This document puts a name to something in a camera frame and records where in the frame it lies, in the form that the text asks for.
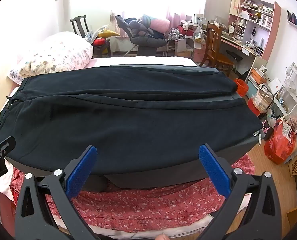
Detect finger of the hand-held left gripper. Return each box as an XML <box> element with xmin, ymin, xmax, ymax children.
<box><xmin>0</xmin><ymin>136</ymin><xmax>16</xmax><ymax>159</ymax></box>

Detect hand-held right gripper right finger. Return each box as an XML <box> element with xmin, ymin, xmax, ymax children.
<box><xmin>198</xmin><ymin>144</ymin><xmax>282</xmax><ymax>240</ymax></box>

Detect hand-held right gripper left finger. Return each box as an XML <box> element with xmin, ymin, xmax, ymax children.
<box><xmin>15</xmin><ymin>145</ymin><xmax>99</xmax><ymax>240</ymax></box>

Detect dark navy pants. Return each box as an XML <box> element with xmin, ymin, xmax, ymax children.
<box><xmin>0</xmin><ymin>65</ymin><xmax>264</xmax><ymax>175</ymax></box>

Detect grey padded mat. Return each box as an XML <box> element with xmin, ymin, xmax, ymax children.
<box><xmin>4</xmin><ymin>64</ymin><xmax>266</xmax><ymax>190</ymax></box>

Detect red floral blanket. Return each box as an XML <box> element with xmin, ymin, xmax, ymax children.
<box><xmin>10</xmin><ymin>155</ymin><xmax>255</xmax><ymax>227</ymax></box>

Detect red plastic bag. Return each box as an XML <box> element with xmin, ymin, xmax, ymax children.
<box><xmin>264</xmin><ymin>120</ymin><xmax>296</xmax><ymax>165</ymax></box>

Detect purple print pillow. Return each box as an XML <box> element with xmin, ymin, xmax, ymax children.
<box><xmin>7</xmin><ymin>66</ymin><xmax>26</xmax><ymax>85</ymax></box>

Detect orange waste bin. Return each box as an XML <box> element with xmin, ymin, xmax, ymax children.
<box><xmin>233</xmin><ymin>78</ymin><xmax>249</xmax><ymax>97</ymax></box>

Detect orange box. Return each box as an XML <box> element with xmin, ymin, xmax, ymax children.
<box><xmin>250</xmin><ymin>68</ymin><xmax>267</xmax><ymax>84</ymax></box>

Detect white box with red mark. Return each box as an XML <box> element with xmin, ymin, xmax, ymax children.
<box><xmin>268</xmin><ymin>78</ymin><xmax>284</xmax><ymax>94</ymax></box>

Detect floral print pillow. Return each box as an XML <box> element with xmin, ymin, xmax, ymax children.
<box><xmin>16</xmin><ymin>31</ymin><xmax>94</xmax><ymax>79</ymax></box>

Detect black seat cushion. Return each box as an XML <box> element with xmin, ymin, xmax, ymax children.
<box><xmin>226</xmin><ymin>50</ymin><xmax>242</xmax><ymax>63</ymax></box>

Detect brown wooden chair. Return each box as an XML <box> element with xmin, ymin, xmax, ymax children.
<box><xmin>200</xmin><ymin>21</ymin><xmax>235</xmax><ymax>77</ymax></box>

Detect clear plastic bag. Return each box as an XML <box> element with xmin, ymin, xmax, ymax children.
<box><xmin>192</xmin><ymin>25</ymin><xmax>205</xmax><ymax>43</ymax></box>

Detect yellow plush toy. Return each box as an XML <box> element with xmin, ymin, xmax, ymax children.
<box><xmin>97</xmin><ymin>29</ymin><xmax>121</xmax><ymax>39</ymax></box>

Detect red storage box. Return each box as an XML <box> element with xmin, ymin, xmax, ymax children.
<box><xmin>178</xmin><ymin>24</ymin><xmax>196</xmax><ymax>38</ymax></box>

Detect dark wooden chair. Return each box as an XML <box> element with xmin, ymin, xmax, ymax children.
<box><xmin>70</xmin><ymin>16</ymin><xmax>113</xmax><ymax>58</ymax></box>

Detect grey baby bouncer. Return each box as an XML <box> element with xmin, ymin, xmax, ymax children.
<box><xmin>115</xmin><ymin>15</ymin><xmax>169</xmax><ymax>57</ymax></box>

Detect pink desk with bookshelf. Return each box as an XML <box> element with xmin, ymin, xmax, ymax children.
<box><xmin>220</xmin><ymin>0</ymin><xmax>282</xmax><ymax>83</ymax></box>

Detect pink plush cushion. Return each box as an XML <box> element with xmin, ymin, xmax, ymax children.
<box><xmin>148</xmin><ymin>17</ymin><xmax>171</xmax><ymax>32</ymax></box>

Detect pink curtain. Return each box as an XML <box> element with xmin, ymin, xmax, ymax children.
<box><xmin>163</xmin><ymin>0</ymin><xmax>209</xmax><ymax>25</ymax></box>

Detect white wire rack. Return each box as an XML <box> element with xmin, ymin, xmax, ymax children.
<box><xmin>273</xmin><ymin>62</ymin><xmax>297</xmax><ymax>115</ymax></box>

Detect wall shelf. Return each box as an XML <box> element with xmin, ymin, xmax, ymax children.
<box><xmin>287</xmin><ymin>9</ymin><xmax>297</xmax><ymax>32</ymax></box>

